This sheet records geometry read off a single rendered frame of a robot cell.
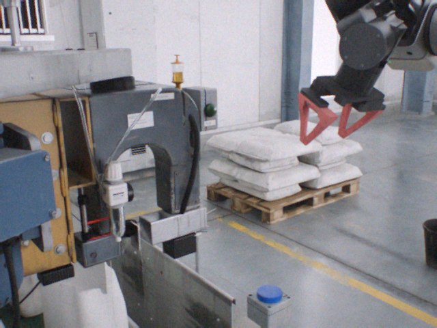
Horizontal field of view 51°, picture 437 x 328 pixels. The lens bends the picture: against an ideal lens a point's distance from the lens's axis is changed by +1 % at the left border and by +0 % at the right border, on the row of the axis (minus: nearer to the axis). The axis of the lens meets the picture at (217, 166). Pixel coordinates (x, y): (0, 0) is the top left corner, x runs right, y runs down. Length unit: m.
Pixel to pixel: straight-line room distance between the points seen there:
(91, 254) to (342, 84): 0.56
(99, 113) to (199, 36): 5.05
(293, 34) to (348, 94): 6.14
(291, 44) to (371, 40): 6.23
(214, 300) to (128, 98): 0.71
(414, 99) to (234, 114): 4.21
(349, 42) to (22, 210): 0.44
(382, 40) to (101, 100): 0.50
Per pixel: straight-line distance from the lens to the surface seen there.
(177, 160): 0.97
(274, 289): 1.14
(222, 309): 1.37
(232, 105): 6.26
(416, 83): 9.41
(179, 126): 0.96
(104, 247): 0.94
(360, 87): 0.69
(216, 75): 6.05
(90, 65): 0.80
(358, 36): 0.60
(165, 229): 1.00
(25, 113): 0.83
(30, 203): 0.59
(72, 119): 0.93
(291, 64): 6.82
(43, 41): 3.68
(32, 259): 0.90
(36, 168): 0.59
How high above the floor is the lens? 1.43
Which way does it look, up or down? 16 degrees down
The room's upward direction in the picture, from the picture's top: 1 degrees counter-clockwise
